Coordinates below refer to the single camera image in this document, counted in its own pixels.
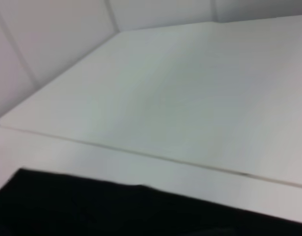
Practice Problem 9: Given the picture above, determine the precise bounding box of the black shirt with FREE print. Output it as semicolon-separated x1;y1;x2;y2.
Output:
0;168;302;236

